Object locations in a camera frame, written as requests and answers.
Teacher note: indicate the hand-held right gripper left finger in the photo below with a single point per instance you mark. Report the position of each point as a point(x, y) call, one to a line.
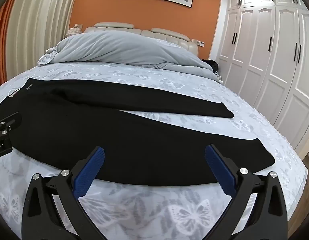
point(90, 172)

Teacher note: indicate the cream padded headboard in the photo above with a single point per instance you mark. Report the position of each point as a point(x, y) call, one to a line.
point(167, 33)

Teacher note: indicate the bed with butterfly print sheet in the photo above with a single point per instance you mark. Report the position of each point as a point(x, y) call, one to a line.
point(149, 212)

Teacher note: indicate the patterned pillow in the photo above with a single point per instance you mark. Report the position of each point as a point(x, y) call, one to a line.
point(47, 56)

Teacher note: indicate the wall switch plate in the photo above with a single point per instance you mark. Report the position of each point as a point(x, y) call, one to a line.
point(79, 26)
point(198, 42)

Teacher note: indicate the black bag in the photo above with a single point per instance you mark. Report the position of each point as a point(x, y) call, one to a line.
point(211, 63)

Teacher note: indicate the white wardrobe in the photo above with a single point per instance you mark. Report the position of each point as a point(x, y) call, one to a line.
point(269, 55)

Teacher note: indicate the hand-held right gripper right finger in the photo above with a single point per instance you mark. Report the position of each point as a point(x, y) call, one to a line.
point(220, 170)

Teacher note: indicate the white bedside ornament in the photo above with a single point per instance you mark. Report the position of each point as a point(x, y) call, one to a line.
point(74, 30)

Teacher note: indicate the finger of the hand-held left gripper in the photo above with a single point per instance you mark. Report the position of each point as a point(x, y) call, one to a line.
point(10, 120)

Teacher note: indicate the striped curtain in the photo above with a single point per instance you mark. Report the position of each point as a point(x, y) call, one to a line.
point(32, 30)

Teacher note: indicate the black pants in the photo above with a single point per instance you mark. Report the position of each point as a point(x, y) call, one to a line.
point(119, 135)

